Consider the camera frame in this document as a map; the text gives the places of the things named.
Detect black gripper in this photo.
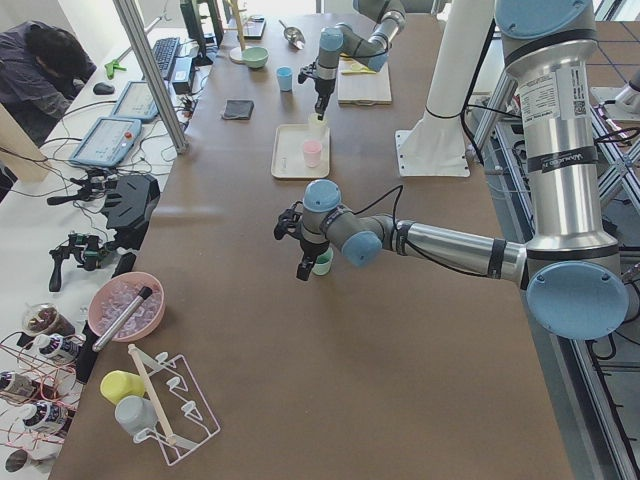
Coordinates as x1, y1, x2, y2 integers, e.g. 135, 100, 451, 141
297, 62, 334, 121
274, 200, 330, 281

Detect cream yellow cup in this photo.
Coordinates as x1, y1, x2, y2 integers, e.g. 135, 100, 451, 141
307, 113, 328, 142

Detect green cup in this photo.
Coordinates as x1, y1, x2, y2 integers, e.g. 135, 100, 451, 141
312, 247, 334, 276

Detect pink cup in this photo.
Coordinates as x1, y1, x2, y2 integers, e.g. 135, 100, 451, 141
302, 139, 323, 168

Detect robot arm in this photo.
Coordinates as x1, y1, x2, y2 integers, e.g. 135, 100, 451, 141
298, 0, 406, 120
274, 1, 629, 340

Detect cream rabbit tray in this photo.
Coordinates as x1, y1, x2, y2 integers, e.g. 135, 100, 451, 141
271, 124, 331, 180

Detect blue cup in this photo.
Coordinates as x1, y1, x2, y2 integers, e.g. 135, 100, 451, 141
276, 66, 293, 92

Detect wooden cutting board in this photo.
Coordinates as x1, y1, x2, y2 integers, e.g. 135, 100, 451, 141
337, 57, 392, 106

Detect yellow plastic knife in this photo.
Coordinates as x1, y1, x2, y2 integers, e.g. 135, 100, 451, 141
340, 65, 378, 75

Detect metal ice scoop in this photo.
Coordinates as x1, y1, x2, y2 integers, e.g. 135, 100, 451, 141
279, 19, 306, 50

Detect grey folded cloth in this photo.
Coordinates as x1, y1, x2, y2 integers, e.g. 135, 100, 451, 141
221, 99, 254, 120

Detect green bowl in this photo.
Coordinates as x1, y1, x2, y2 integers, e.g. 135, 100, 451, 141
242, 46, 269, 69

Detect wooden cup stand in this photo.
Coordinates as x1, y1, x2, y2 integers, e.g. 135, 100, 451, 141
224, 0, 247, 64

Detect black monitor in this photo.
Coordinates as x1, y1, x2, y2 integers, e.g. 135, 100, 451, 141
179, 0, 224, 66

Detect black keyboard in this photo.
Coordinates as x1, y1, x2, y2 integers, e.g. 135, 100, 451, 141
152, 37, 180, 80

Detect blue teach pendant far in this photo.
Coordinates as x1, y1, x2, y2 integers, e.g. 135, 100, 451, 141
111, 81, 159, 123

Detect blue teach pendant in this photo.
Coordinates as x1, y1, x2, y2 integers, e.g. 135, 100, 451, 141
69, 117, 142, 168
111, 81, 159, 123

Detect metal ice tongs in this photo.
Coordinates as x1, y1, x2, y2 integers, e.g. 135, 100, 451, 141
92, 286, 153, 352

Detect pink ice bowl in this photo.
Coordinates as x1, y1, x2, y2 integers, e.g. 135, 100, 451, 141
87, 271, 167, 344

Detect blue teach pendant near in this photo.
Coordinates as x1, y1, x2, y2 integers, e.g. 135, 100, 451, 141
69, 117, 142, 168

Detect yellow cup on rack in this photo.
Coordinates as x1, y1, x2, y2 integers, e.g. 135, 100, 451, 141
100, 370, 146, 405

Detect grey cup on rack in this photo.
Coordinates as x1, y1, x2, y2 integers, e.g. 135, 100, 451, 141
115, 395, 158, 436

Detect seated person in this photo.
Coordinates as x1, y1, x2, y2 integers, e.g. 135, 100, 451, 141
1, 21, 96, 146

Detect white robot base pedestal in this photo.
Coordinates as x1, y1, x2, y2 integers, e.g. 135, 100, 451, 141
396, 0, 495, 177

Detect white wire cup rack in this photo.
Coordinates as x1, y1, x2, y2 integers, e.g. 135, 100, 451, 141
128, 344, 222, 467

